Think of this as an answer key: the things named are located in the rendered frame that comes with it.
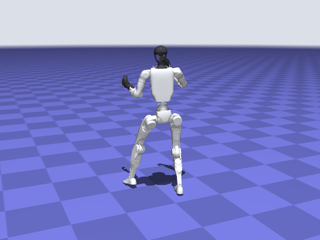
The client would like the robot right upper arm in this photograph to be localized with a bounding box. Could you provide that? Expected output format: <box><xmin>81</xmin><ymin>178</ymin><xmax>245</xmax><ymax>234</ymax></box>
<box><xmin>172</xmin><ymin>67</ymin><xmax>187</xmax><ymax>89</ymax></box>

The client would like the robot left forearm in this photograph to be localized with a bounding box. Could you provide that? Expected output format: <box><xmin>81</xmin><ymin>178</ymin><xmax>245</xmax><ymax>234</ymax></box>
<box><xmin>129</xmin><ymin>87</ymin><xmax>136</xmax><ymax>98</ymax></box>

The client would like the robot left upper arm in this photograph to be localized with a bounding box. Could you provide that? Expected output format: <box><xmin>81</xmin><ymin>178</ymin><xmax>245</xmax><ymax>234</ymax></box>
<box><xmin>134</xmin><ymin>69</ymin><xmax>151</xmax><ymax>98</ymax></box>

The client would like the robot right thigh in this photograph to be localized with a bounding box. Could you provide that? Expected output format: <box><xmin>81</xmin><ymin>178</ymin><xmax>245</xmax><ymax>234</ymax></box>
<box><xmin>170</xmin><ymin>113</ymin><xmax>182</xmax><ymax>158</ymax></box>

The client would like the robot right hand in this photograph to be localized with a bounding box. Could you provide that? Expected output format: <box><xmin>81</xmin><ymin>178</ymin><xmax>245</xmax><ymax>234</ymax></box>
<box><xmin>158</xmin><ymin>56</ymin><xmax>173</xmax><ymax>68</ymax></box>

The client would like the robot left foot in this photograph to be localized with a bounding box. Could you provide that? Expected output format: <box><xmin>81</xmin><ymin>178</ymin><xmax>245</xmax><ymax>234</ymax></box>
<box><xmin>123</xmin><ymin>177</ymin><xmax>137</xmax><ymax>185</ymax></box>

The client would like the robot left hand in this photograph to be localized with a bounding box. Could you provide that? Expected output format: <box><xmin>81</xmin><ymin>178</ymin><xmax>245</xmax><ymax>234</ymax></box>
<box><xmin>122</xmin><ymin>75</ymin><xmax>135</xmax><ymax>90</ymax></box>

